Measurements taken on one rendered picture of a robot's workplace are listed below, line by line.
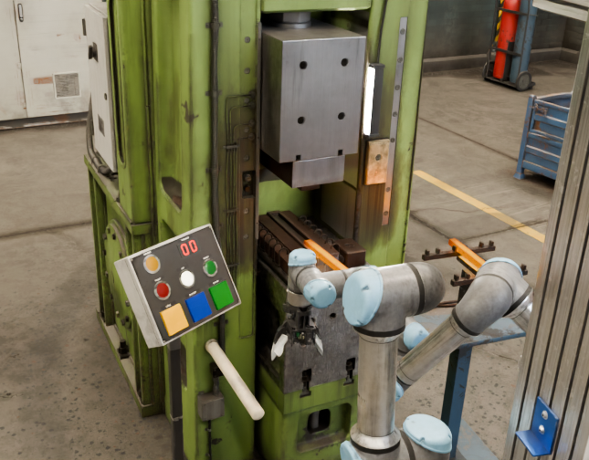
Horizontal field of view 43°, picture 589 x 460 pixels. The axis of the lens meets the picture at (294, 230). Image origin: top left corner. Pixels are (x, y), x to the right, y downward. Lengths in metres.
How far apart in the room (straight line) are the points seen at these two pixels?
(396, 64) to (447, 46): 7.77
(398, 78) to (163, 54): 0.85
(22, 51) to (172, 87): 4.80
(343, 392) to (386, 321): 1.44
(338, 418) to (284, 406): 0.33
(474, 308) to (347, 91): 0.91
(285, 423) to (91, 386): 1.16
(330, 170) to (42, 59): 5.29
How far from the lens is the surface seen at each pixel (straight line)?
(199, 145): 2.51
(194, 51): 2.43
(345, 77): 2.51
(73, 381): 3.82
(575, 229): 1.45
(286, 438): 3.02
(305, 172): 2.54
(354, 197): 2.88
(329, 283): 1.95
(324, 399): 2.99
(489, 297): 1.99
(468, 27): 10.72
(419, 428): 1.84
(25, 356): 4.06
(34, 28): 7.52
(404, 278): 1.60
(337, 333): 2.83
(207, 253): 2.40
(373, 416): 1.73
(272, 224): 2.93
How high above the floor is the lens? 2.20
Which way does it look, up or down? 25 degrees down
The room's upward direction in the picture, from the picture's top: 2 degrees clockwise
